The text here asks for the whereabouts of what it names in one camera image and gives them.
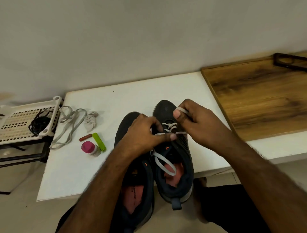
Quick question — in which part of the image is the person's left hand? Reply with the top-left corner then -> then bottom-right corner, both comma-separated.
115,114 -> 177,159

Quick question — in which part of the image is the person's right hand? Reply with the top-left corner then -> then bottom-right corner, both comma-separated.
172,99 -> 242,157

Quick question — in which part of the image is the grey shoelace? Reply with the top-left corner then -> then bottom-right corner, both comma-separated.
151,107 -> 191,177

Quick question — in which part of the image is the dark sneaker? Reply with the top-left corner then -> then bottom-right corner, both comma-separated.
113,111 -> 155,233
152,99 -> 195,211

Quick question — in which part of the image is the grey shoelaces bundle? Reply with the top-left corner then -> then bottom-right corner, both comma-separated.
49,106 -> 99,150

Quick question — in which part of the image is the black shoelace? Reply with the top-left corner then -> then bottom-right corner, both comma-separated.
33,108 -> 54,130
28,113 -> 51,136

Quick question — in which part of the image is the person's right forearm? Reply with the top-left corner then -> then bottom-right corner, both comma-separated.
221,141 -> 307,233

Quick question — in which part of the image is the person's left forearm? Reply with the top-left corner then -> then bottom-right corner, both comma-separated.
58,146 -> 145,233

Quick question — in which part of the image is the green marker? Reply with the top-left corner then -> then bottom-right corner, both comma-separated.
92,132 -> 107,153

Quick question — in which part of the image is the pink capped white bottle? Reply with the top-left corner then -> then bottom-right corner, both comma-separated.
81,140 -> 100,157

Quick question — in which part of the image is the wooden board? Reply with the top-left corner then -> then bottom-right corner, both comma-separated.
201,52 -> 307,142

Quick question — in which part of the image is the white perforated plastic tray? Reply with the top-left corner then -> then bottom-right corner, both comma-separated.
0,95 -> 63,146

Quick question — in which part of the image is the black metal rack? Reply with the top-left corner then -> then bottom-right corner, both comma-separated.
0,137 -> 52,195

